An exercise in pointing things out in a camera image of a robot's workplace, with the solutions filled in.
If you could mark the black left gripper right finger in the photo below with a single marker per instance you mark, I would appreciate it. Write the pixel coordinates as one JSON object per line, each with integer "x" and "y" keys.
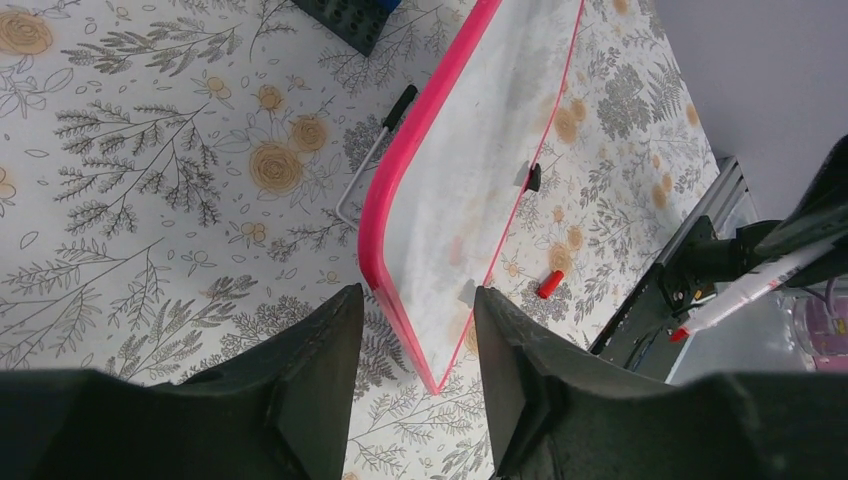
{"x": 528, "y": 372}

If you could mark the grey lego baseplate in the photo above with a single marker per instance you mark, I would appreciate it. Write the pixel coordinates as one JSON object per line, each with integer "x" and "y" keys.
{"x": 358, "y": 23}

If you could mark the white red whiteboard marker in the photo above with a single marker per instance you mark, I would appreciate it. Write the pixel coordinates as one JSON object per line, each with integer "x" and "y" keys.
{"x": 750, "y": 287}

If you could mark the pink framed whiteboard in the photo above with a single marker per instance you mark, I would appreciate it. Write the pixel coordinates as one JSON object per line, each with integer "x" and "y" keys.
{"x": 445, "y": 192}

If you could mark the red marker cap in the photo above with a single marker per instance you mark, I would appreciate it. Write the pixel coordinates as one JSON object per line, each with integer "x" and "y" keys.
{"x": 550, "y": 284}

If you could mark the floral tablecloth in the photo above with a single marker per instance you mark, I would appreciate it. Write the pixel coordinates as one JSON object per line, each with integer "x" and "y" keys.
{"x": 169, "y": 172}

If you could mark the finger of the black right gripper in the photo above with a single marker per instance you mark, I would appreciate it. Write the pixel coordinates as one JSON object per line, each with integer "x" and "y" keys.
{"x": 820, "y": 214}

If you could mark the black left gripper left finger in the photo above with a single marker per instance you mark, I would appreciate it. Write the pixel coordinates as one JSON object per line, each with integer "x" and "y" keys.
{"x": 281, "y": 410}

